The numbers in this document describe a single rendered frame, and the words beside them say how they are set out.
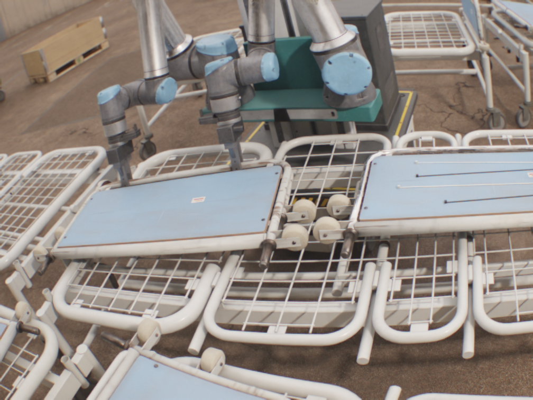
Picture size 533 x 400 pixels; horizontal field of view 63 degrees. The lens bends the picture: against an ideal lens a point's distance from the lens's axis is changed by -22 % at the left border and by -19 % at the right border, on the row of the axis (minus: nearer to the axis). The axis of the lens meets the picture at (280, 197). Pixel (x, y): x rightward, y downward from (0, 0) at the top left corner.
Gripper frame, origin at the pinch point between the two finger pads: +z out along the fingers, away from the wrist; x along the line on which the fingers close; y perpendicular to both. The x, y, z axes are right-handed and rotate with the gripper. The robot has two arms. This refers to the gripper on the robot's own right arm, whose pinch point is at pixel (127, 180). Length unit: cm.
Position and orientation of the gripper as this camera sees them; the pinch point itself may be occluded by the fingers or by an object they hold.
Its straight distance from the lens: 184.4
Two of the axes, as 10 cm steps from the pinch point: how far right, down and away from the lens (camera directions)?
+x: -1.7, 3.7, -9.1
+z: 1.8, 9.2, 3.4
